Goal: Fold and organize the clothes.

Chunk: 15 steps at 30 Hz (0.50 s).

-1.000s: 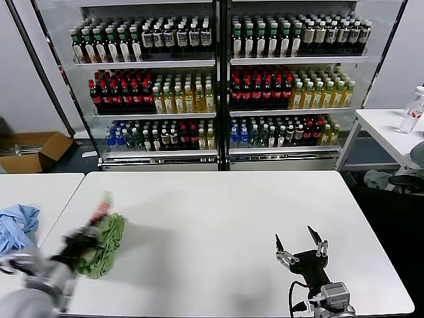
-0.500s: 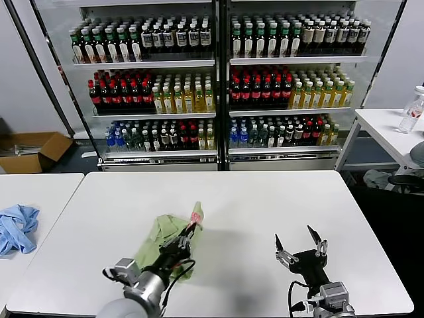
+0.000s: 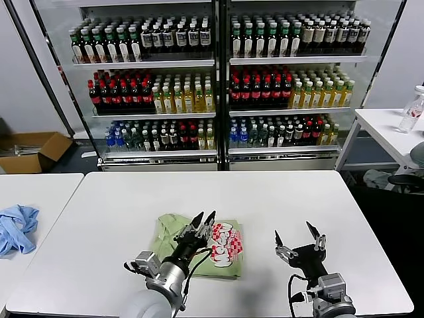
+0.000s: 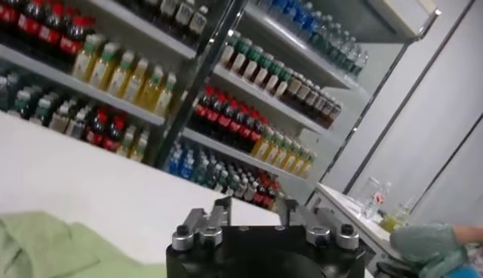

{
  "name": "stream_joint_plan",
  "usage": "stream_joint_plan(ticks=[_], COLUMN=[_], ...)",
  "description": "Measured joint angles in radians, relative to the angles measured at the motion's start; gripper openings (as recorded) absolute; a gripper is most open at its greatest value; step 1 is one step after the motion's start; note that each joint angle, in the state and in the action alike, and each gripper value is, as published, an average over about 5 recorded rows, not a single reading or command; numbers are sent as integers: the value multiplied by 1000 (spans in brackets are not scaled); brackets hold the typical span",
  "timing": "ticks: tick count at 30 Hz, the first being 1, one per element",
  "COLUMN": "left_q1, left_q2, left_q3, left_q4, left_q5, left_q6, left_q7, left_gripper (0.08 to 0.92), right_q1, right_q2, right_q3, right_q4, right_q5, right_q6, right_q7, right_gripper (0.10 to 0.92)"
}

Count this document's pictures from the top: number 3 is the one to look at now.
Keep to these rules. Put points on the small blue water bottle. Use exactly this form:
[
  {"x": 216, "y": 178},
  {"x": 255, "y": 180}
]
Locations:
[
  {"x": 109, "y": 142},
  {"x": 234, "y": 139},
  {"x": 243, "y": 139},
  {"x": 119, "y": 142}
]

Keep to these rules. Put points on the green cap dark tea bottle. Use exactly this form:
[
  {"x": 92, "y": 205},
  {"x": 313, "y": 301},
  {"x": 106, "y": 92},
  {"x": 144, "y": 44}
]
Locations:
[
  {"x": 248, "y": 44},
  {"x": 88, "y": 49},
  {"x": 123, "y": 49},
  {"x": 236, "y": 44},
  {"x": 260, "y": 44},
  {"x": 284, "y": 44},
  {"x": 75, "y": 49},
  {"x": 99, "y": 49},
  {"x": 272, "y": 44},
  {"x": 111, "y": 49},
  {"x": 295, "y": 44},
  {"x": 135, "y": 49}
]

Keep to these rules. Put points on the light green printed t-shirt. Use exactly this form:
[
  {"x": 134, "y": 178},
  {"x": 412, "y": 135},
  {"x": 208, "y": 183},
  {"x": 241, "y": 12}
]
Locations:
[{"x": 164, "y": 232}]

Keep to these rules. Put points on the small red cap cola bottle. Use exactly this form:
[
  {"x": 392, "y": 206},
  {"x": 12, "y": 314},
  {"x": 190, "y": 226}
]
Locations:
[
  {"x": 316, "y": 136},
  {"x": 183, "y": 140},
  {"x": 307, "y": 136},
  {"x": 192, "y": 140}
]

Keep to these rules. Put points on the black wall frame post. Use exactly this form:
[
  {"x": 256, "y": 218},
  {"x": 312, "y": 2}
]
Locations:
[
  {"x": 384, "y": 53},
  {"x": 39, "y": 66}
]

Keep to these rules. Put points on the black office chair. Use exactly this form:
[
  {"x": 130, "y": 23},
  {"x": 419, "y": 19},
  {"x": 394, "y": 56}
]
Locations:
[{"x": 407, "y": 180}]

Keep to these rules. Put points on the crumpled blue cloth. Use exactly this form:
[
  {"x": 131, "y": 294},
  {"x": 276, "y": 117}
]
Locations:
[{"x": 16, "y": 228}]

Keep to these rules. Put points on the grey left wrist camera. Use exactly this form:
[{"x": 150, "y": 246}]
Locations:
[{"x": 145, "y": 260}]

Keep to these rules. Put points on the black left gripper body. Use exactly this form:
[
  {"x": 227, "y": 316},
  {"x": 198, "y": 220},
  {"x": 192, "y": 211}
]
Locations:
[{"x": 189, "y": 248}]

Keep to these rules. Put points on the green cap yellow tea bottle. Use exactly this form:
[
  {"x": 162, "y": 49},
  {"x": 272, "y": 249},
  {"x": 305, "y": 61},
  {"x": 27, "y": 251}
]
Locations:
[
  {"x": 179, "y": 103},
  {"x": 169, "y": 103},
  {"x": 209, "y": 102},
  {"x": 297, "y": 97},
  {"x": 307, "y": 97},
  {"x": 337, "y": 96},
  {"x": 347, "y": 96},
  {"x": 189, "y": 103},
  {"x": 159, "y": 103},
  {"x": 327, "y": 97},
  {"x": 199, "y": 102},
  {"x": 317, "y": 97}
]

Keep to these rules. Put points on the white cap blue label bottle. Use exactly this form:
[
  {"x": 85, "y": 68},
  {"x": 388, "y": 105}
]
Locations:
[
  {"x": 146, "y": 39},
  {"x": 205, "y": 37},
  {"x": 157, "y": 39},
  {"x": 169, "y": 39},
  {"x": 193, "y": 37},
  {"x": 181, "y": 38}
]

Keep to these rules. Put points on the white metal display shelf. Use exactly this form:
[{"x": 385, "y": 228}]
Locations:
[
  {"x": 291, "y": 60},
  {"x": 142, "y": 63}
]

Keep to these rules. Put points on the rounded greenish grey object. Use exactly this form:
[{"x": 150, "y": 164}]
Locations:
[{"x": 418, "y": 154}]

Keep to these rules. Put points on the open cardboard box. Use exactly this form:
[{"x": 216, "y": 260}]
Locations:
[{"x": 49, "y": 145}]

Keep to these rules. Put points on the beige label dark tea bottle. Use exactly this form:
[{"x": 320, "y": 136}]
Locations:
[
  {"x": 319, "y": 36},
  {"x": 342, "y": 35},
  {"x": 308, "y": 36},
  {"x": 331, "y": 35},
  {"x": 353, "y": 35},
  {"x": 363, "y": 34}
]

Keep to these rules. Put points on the white paper scrap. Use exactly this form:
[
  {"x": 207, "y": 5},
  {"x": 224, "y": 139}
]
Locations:
[{"x": 87, "y": 154}]

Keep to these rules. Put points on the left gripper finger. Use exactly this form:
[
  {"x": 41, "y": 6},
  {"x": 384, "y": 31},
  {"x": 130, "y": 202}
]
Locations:
[
  {"x": 195, "y": 227},
  {"x": 208, "y": 227}
]

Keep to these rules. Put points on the grey cloth pile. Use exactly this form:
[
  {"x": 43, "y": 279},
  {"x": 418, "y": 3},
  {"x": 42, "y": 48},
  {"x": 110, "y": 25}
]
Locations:
[{"x": 376, "y": 179}]

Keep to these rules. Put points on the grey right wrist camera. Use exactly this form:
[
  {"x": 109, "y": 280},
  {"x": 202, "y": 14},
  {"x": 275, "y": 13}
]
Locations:
[{"x": 331, "y": 282}]

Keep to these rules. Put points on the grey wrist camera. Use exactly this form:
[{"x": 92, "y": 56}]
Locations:
[
  {"x": 145, "y": 260},
  {"x": 331, "y": 282}
]

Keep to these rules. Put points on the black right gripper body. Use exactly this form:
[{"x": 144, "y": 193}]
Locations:
[{"x": 306, "y": 260}]

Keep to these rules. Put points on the small green tinted water bottle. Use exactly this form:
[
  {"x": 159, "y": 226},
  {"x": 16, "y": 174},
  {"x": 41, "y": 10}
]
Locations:
[
  {"x": 137, "y": 142},
  {"x": 253, "y": 138},
  {"x": 128, "y": 142},
  {"x": 262, "y": 138}
]

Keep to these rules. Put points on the white side table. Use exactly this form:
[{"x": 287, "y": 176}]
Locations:
[{"x": 381, "y": 126}]

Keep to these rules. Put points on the clear bottle red label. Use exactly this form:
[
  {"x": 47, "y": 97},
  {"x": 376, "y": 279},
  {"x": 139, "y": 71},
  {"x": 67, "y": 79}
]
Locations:
[{"x": 410, "y": 112}]

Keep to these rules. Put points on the small white cap dark bottle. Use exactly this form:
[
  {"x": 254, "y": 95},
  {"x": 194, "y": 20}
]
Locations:
[
  {"x": 298, "y": 137},
  {"x": 281, "y": 137},
  {"x": 271, "y": 138},
  {"x": 173, "y": 141},
  {"x": 146, "y": 141},
  {"x": 289, "y": 137},
  {"x": 155, "y": 141},
  {"x": 164, "y": 141}
]

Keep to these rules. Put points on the large red cap cola bottle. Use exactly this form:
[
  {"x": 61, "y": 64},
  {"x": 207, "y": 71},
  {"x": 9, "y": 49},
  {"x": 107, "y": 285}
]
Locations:
[
  {"x": 236, "y": 94},
  {"x": 286, "y": 93},
  {"x": 246, "y": 94},
  {"x": 105, "y": 98},
  {"x": 256, "y": 94},
  {"x": 147, "y": 98},
  {"x": 276, "y": 94},
  {"x": 95, "y": 97},
  {"x": 266, "y": 94},
  {"x": 115, "y": 98},
  {"x": 125, "y": 98},
  {"x": 136, "y": 98}
]

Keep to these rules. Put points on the metal rods bundle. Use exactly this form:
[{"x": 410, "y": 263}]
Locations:
[{"x": 23, "y": 150}]

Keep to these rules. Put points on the small yellow drink bottle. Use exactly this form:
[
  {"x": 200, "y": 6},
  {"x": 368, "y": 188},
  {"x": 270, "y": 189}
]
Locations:
[
  {"x": 210, "y": 140},
  {"x": 326, "y": 136},
  {"x": 335, "y": 136},
  {"x": 201, "y": 140}
]

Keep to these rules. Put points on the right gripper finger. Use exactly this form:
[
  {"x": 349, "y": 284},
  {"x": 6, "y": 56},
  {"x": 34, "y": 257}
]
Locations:
[
  {"x": 319, "y": 242},
  {"x": 285, "y": 251}
]

